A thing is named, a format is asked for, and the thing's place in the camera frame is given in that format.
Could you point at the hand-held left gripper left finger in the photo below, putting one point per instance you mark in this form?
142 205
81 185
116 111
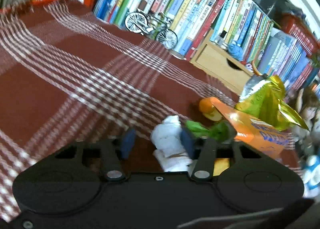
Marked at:
127 141

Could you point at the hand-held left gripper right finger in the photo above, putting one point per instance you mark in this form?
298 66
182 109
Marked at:
187 141

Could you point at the white tissue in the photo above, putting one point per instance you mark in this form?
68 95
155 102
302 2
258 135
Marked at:
166 139

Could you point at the orange peel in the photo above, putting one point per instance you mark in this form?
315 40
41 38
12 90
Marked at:
208 109

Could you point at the green plastic wrapper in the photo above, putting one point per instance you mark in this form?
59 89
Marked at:
200 129

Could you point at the orange snack packet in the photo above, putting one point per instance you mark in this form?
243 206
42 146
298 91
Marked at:
250 129

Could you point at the wooden drawer organizer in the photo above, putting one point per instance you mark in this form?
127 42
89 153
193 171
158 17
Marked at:
215 61

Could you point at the yellow-green foil bag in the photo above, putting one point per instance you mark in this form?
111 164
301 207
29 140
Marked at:
265 104

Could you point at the red plaid cloth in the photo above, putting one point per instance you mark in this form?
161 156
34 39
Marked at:
50 94

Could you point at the curved orange peel strip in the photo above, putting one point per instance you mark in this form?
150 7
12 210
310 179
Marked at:
255 67

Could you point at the blue yarn ball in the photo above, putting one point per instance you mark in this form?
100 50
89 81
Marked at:
235 50

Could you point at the small nail polish bottle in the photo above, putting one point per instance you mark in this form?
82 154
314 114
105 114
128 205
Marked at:
222 38

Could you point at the black model bicycle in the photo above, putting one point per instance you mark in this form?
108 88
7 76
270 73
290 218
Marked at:
136 21

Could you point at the brown-haired doll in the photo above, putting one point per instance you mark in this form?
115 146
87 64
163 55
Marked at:
310 111

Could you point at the blue white figurine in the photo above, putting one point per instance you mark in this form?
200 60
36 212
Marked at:
312 176

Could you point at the row of upright books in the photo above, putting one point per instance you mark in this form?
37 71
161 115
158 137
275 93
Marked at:
187 6

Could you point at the red basket with white print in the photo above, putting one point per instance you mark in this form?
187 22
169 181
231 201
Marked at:
300 31

